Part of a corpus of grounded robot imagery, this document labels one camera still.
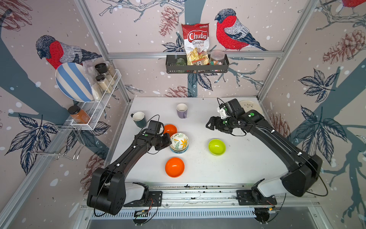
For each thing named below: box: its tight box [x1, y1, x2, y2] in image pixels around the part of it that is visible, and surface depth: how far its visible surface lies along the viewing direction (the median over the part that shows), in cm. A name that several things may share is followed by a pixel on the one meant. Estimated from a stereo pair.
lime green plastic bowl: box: [208, 138, 227, 157], surface depth 92 cm
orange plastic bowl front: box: [164, 157, 185, 178], surface depth 82 cm
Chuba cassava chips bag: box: [181, 22, 210, 66], surface depth 84 cm
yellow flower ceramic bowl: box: [170, 132, 190, 151], surface depth 90 cm
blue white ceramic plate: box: [239, 99, 264, 115], surface depth 120 cm
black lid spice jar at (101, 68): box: [94, 62, 115, 86], surface depth 81 cm
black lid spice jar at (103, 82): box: [95, 74, 112, 94], surface depth 78 cm
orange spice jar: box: [67, 105, 91, 125], surface depth 63 cm
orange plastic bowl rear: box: [162, 124, 178, 137], surface depth 100 cm
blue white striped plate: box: [54, 62, 94, 103], surface depth 68 cm
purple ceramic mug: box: [176, 103, 188, 120], surface depth 105 cm
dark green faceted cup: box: [130, 111, 147, 129], surface depth 100 cm
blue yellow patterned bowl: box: [169, 144, 190, 154], surface depth 85 cm
